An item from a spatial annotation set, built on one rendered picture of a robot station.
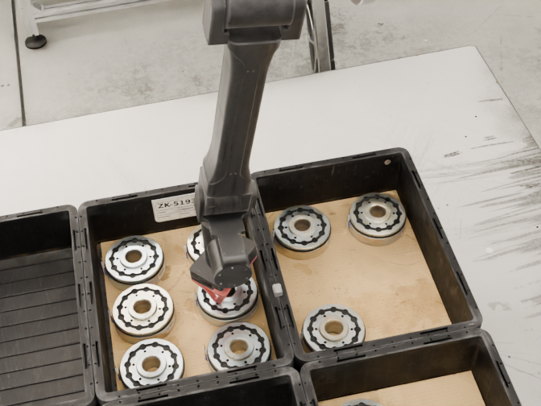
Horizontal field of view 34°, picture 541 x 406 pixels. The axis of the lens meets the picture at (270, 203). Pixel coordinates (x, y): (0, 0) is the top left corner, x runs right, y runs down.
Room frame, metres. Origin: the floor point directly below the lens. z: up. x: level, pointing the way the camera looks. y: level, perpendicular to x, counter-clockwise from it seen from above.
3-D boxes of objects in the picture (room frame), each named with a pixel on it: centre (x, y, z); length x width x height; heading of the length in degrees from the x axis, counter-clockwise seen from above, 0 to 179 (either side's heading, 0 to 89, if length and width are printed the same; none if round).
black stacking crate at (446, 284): (0.91, -0.14, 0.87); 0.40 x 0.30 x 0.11; 11
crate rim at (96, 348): (0.86, 0.15, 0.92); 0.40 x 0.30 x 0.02; 11
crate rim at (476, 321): (0.91, -0.14, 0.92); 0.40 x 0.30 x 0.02; 11
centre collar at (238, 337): (0.76, 0.06, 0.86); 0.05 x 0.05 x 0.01
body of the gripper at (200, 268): (0.87, 0.08, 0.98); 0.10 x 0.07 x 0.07; 145
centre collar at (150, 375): (0.74, 0.20, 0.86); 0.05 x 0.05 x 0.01
